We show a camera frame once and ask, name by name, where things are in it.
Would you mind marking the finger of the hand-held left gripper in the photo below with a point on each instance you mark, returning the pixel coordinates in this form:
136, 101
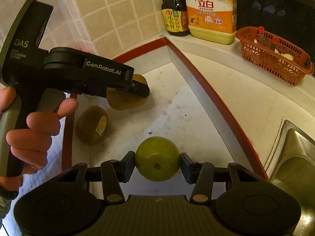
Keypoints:
140, 89

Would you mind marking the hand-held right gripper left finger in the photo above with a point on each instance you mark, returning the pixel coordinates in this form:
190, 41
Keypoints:
128, 167

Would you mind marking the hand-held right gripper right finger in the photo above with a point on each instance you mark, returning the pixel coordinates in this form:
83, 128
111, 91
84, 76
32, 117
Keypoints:
186, 168

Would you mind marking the yellow-brown potato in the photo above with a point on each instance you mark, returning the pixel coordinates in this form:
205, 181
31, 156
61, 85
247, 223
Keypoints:
123, 102

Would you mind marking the green round citrus fruit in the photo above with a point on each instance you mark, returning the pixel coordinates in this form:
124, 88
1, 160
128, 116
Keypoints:
157, 157

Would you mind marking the white tray with red rim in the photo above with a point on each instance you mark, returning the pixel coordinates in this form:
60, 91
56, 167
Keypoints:
187, 118

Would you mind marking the person's left hand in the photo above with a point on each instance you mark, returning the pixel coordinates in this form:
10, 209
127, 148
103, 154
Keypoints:
37, 142

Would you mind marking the brown kiwi with sticker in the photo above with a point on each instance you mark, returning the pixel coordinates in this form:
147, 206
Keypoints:
91, 125

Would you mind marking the dark soy sauce bottle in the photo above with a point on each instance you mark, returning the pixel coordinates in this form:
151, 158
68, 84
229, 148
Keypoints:
175, 17

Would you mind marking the yellow detergent jug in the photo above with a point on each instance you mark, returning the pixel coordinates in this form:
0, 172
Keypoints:
211, 14

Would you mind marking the steel sink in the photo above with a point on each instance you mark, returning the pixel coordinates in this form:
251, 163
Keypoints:
292, 162

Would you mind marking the orange plastic basket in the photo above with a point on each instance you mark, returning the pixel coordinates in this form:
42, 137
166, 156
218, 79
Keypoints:
268, 61

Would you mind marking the red-capped small bottle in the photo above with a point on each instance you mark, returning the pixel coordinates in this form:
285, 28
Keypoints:
273, 44
261, 36

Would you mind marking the pale yellow round item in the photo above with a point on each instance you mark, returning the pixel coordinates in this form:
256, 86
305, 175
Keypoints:
288, 57

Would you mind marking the dark glossy appliance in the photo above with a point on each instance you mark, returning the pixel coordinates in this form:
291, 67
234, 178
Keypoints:
275, 2

